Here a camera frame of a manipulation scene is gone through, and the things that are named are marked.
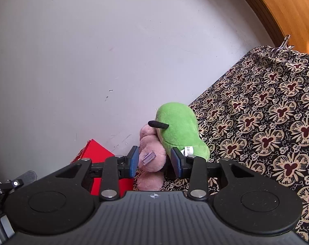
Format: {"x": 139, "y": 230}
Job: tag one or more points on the metal clip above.
{"x": 283, "y": 46}

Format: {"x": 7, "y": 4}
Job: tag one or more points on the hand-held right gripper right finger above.
{"x": 177, "y": 164}

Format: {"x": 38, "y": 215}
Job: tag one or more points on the red cardboard box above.
{"x": 93, "y": 150}

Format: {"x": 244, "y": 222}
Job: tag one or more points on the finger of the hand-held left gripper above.
{"x": 24, "y": 178}

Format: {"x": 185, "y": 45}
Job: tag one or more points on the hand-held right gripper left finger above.
{"x": 134, "y": 163}

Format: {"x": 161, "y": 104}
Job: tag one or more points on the green plush toy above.
{"x": 177, "y": 122}

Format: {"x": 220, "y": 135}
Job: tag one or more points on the pink plush toy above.
{"x": 151, "y": 163}

